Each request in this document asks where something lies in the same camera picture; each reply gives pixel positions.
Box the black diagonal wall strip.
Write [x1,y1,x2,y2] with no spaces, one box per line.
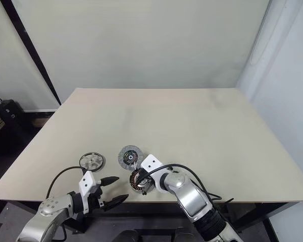
[2,0,63,106]

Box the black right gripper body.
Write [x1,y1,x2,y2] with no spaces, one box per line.
[139,174,155,194]

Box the black table frame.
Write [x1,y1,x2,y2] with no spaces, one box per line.
[0,198,303,242]

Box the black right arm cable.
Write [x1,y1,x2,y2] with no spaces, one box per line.
[136,163,234,202]

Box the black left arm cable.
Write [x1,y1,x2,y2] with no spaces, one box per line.
[47,166,88,200]

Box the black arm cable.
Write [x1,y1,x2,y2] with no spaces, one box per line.
[47,166,88,200]
[136,163,234,202]

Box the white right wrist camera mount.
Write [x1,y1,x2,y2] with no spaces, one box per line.
[140,154,167,194]

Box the dark rounded shape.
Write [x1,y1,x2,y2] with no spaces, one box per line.
[120,222,154,242]
[166,221,192,242]

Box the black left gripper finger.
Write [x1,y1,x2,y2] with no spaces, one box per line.
[103,194,130,212]
[100,176,120,188]

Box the grey round motor lid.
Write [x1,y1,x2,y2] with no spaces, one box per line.
[118,145,144,172]

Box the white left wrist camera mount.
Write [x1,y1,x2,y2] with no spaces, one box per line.
[78,170,96,215]

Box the black equipment case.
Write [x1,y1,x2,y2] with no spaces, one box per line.
[1,99,25,122]

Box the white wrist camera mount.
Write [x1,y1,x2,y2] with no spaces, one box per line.
[78,170,96,215]
[140,154,167,194]

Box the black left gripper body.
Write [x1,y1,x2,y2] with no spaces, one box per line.
[87,179,106,211]

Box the motor housing with copper windings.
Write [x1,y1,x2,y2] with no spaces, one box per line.
[127,168,153,196]

